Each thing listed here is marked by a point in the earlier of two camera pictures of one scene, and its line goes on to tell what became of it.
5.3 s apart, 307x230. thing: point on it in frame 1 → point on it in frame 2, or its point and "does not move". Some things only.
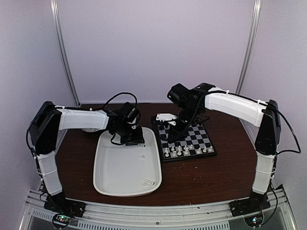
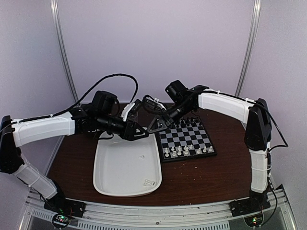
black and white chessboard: [197, 144] does not move
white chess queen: [186, 152] does not move
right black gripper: [173, 132] → [165, 120]
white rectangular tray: [122, 170] does not move
